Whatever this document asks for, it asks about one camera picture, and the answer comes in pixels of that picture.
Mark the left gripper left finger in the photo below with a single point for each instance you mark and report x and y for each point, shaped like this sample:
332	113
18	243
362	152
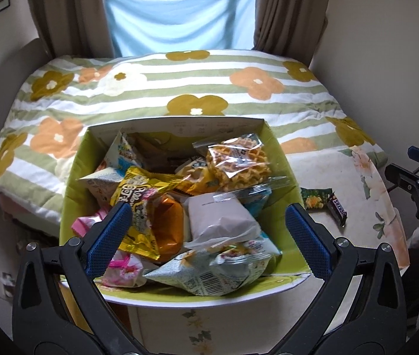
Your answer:
41	322

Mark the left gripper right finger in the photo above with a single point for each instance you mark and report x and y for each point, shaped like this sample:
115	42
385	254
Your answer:
360	308

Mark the yellow popcorn snack bag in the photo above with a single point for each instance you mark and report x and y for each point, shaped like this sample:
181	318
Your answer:
141	189

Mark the packaged waffle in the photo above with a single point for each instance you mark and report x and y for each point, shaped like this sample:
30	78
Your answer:
239	162

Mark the yellow stool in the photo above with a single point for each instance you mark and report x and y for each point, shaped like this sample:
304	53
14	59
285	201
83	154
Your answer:
74	310

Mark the cream floral bedsheet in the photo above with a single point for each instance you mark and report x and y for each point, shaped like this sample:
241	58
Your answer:
255	327

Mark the dark chocolate bar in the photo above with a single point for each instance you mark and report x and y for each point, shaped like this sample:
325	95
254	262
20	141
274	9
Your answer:
337	210

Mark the pink white snack packet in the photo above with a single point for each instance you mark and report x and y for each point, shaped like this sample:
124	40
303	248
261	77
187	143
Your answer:
126	270

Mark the pink striped snack packet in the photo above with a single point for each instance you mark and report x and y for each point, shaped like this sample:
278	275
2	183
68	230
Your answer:
83	224

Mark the green nut snack packet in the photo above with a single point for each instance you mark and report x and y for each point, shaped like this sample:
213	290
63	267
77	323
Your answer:
316	199

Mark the white blue snack packet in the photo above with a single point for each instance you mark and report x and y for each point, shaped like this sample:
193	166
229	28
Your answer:
121	155

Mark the orange snack packet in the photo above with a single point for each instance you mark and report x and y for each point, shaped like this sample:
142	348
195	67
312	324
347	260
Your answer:
168	225

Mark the pale green snack packet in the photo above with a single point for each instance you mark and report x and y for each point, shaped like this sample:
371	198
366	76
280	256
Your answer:
217	271

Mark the floral striped quilt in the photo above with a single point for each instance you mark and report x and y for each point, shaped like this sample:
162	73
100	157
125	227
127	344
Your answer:
54	106

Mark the green cardboard snack box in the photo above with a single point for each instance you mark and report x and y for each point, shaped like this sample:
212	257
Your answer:
176	134

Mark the white wrapped bun packet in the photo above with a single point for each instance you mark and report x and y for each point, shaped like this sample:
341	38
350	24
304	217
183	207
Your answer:
214	223

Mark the yellow chip snack packet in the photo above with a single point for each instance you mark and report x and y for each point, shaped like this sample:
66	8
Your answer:
196	178

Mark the right brown curtain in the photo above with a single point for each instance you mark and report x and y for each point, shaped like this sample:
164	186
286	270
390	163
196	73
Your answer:
290	28

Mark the brown curtain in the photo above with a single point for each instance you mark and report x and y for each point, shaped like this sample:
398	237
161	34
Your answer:
290	28
72	27

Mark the light blue window cloth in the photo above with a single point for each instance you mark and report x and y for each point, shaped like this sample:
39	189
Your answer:
140	27

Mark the left brown curtain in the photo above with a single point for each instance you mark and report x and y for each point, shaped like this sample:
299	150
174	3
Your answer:
72	27

